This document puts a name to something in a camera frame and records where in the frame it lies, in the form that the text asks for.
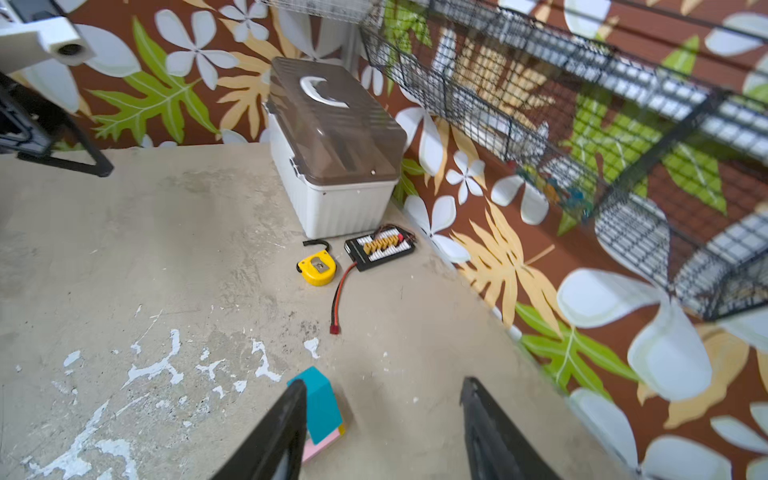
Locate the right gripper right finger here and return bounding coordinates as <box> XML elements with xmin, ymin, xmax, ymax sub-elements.
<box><xmin>460</xmin><ymin>377</ymin><xmax>560</xmax><ymax>480</ymax></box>

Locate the pink block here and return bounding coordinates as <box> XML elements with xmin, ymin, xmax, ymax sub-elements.
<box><xmin>302</xmin><ymin>428</ymin><xmax>343</xmax><ymax>464</ymax></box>

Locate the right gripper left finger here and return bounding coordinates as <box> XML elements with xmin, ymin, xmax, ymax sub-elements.
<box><xmin>212</xmin><ymin>380</ymin><xmax>307</xmax><ymax>480</ymax></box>

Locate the brown lid tool box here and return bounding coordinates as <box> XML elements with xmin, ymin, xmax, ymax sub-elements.
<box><xmin>265</xmin><ymin>57</ymin><xmax>407</xmax><ymax>239</ymax></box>

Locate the yellow tape measure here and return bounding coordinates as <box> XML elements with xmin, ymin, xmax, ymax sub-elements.
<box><xmin>296</xmin><ymin>239</ymin><xmax>337</xmax><ymax>287</ymax></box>

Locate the black wire basket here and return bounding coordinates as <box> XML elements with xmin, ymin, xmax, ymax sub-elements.
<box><xmin>281</xmin><ymin>1</ymin><xmax>767</xmax><ymax>321</ymax></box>

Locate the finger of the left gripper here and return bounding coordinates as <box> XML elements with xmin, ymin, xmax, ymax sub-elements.
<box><xmin>1</xmin><ymin>74</ymin><xmax>114</xmax><ymax>177</ymax></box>

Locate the black orange battery charger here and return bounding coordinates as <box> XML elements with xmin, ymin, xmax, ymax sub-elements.
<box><xmin>344</xmin><ymin>224</ymin><xmax>416</xmax><ymax>271</ymax></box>

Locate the teal wedge block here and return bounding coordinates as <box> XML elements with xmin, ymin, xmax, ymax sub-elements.
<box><xmin>288</xmin><ymin>367</ymin><xmax>343</xmax><ymax>445</ymax></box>

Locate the red black cable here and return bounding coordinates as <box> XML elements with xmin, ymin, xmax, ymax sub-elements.
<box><xmin>329</xmin><ymin>261</ymin><xmax>359</xmax><ymax>335</ymax></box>

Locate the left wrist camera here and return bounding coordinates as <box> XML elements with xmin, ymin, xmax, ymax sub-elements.
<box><xmin>1</xmin><ymin>0</ymin><xmax>95</xmax><ymax>74</ymax></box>

